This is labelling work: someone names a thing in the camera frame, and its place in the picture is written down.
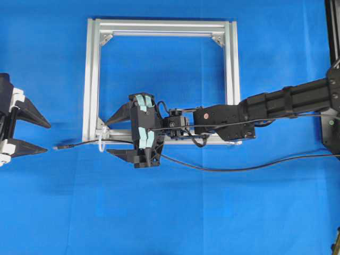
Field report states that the black stand rail right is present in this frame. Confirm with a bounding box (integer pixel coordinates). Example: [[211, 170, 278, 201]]
[[325, 0, 339, 69]]

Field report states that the blue table cloth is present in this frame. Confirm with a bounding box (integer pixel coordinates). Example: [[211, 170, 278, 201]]
[[1, 1, 339, 254]]

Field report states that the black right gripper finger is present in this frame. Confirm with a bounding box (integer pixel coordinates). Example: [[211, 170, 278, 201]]
[[106, 149, 137, 162], [105, 103, 131, 124]]

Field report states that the black wire with white tip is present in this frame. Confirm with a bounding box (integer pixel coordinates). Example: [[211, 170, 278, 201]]
[[52, 140, 340, 173]]

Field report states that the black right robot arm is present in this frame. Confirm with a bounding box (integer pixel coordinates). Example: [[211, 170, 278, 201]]
[[106, 62, 339, 168]]

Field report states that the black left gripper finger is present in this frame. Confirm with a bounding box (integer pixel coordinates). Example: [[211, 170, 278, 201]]
[[8, 139, 48, 158], [14, 97, 51, 129]]

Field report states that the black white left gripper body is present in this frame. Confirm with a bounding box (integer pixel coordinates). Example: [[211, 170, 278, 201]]
[[1, 88, 26, 166]]

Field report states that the yellow black object corner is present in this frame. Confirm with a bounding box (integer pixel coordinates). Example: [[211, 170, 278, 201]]
[[331, 227, 340, 255]]

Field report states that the white zip tie loop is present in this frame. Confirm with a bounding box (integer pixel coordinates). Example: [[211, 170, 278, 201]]
[[98, 126, 109, 152]]

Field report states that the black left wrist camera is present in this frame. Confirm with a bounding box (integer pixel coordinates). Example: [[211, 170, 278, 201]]
[[0, 73, 14, 116]]

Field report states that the square aluminium extrusion frame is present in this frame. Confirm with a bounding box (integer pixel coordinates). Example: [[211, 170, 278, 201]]
[[82, 18, 241, 144]]

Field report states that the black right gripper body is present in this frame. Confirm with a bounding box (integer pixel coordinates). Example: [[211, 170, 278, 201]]
[[129, 93, 161, 167]]

